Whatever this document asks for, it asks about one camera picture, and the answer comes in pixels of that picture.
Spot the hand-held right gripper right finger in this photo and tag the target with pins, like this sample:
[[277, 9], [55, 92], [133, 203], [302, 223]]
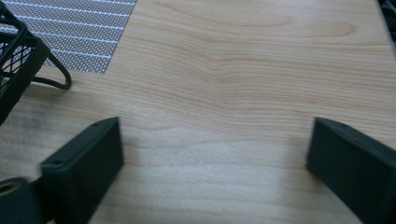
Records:
[[355, 168]]

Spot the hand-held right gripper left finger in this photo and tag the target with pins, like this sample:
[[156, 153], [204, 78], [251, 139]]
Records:
[[81, 168]]

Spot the grey striped placemat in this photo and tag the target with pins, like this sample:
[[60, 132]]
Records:
[[87, 37]]

